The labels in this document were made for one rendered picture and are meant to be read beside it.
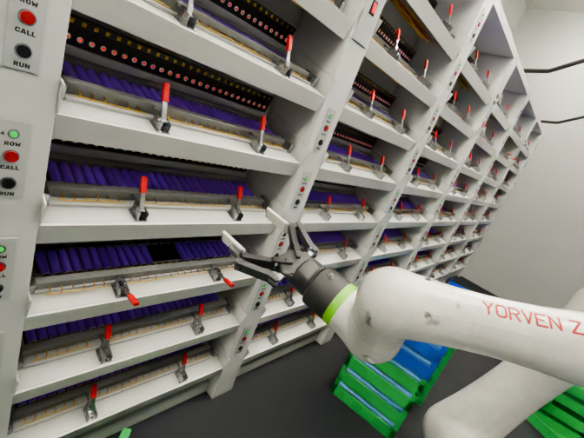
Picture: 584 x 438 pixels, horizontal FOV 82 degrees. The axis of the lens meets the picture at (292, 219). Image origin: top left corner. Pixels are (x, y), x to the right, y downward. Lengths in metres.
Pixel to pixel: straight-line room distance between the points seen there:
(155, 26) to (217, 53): 0.13
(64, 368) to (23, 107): 0.59
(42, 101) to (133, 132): 0.14
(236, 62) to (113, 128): 0.28
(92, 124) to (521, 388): 0.93
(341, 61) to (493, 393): 0.85
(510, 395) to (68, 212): 0.92
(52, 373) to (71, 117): 0.58
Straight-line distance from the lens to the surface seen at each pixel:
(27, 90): 0.64
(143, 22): 0.68
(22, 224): 0.71
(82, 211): 0.76
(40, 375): 0.98
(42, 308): 0.84
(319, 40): 1.07
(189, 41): 0.71
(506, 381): 0.87
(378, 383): 1.57
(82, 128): 0.67
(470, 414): 0.89
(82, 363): 1.00
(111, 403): 1.17
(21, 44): 0.63
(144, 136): 0.71
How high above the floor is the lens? 1.06
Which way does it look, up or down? 17 degrees down
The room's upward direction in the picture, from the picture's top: 21 degrees clockwise
